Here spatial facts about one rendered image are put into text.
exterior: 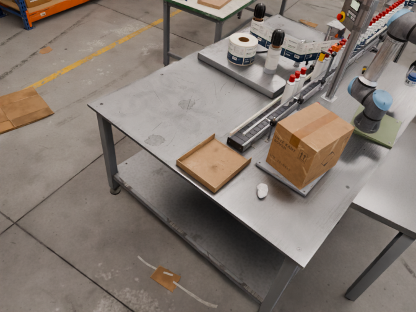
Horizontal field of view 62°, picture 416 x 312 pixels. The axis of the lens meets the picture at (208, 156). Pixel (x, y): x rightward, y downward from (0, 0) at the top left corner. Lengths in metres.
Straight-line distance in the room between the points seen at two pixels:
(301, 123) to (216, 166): 0.48
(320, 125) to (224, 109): 0.67
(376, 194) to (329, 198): 0.26
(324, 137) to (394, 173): 0.59
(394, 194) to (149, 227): 1.57
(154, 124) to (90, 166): 1.08
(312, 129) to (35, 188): 2.08
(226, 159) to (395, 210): 0.87
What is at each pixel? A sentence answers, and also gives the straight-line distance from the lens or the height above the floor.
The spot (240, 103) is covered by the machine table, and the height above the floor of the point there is 0.83.
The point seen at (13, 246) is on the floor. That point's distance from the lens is 2.66.
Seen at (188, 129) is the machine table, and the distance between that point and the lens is 1.98.
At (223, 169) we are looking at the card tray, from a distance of 1.77.
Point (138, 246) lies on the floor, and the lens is 2.46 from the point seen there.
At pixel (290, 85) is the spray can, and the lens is 2.12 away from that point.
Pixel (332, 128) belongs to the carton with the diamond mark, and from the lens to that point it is 1.74.
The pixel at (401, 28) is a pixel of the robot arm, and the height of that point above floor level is 1.45.
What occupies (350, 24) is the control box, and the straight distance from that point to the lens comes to 2.30.
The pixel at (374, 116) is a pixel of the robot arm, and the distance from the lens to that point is 2.21.
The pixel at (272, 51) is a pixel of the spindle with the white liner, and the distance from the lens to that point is 2.40.
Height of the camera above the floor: 2.13
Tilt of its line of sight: 45 degrees down
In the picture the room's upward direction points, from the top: 8 degrees clockwise
